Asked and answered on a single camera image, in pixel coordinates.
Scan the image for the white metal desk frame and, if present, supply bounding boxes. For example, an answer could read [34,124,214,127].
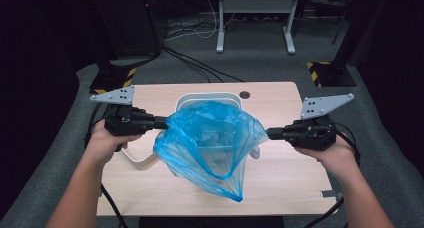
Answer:
[215,0,301,55]

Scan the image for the thin black floor cables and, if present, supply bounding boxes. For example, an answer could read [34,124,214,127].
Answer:
[162,46,244,84]

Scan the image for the person's right hand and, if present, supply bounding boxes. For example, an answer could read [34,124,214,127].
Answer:
[293,133,360,180]

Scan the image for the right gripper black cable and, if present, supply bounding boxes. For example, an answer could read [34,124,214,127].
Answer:
[303,122,362,228]

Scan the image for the person's dark clothing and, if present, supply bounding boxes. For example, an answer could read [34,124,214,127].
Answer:
[139,216,285,228]

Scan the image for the person's left hand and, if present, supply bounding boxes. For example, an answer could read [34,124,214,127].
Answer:
[85,119,145,166]

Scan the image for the black cabinet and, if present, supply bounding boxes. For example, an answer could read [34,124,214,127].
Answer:
[96,0,164,61]

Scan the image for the white trash bin with face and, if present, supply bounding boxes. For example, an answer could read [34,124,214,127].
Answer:
[168,92,261,177]

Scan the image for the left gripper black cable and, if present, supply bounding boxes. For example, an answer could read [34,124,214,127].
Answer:
[84,102,130,228]

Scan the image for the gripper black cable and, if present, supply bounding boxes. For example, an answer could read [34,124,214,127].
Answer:
[303,122,362,228]
[84,102,130,228]

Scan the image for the thick black floor cable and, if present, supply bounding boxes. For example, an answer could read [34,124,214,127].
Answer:
[110,48,164,70]

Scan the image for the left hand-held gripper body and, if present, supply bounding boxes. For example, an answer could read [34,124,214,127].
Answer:
[89,85,158,138]

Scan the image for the dark furniture frame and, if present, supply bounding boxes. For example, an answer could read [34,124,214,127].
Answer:
[292,0,355,46]

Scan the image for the blue plastic bag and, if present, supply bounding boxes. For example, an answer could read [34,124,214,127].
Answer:
[152,100,270,203]

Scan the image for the white floor cables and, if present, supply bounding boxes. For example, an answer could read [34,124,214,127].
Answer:
[164,0,241,41]

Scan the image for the black stand with striped base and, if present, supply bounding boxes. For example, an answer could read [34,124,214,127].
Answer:
[306,0,371,88]
[88,59,138,95]

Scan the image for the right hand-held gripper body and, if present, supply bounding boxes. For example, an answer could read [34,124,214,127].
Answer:
[283,93,355,152]

